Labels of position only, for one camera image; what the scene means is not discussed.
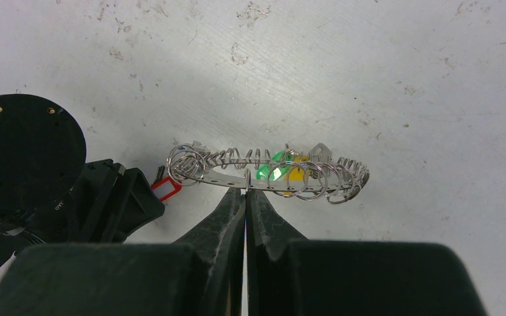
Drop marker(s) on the yellow key tag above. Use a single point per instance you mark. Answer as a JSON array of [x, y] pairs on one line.
[[295, 173]]

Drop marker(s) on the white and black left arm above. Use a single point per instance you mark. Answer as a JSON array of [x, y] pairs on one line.
[[50, 193]]

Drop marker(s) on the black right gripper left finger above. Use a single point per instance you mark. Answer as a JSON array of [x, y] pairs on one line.
[[198, 274]]

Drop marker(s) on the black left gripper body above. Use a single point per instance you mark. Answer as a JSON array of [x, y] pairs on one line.
[[106, 205]]

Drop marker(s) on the metal ring disc with keyrings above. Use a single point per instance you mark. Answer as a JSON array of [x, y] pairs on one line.
[[336, 180]]

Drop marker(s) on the silver key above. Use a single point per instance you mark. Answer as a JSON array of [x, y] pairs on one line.
[[160, 174]]

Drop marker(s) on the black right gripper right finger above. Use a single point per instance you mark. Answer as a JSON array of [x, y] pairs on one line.
[[289, 274]]

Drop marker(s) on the red key tag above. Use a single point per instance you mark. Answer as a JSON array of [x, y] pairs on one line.
[[165, 188]]

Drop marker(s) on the green key tag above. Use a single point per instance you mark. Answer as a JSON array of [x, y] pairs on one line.
[[276, 169]]

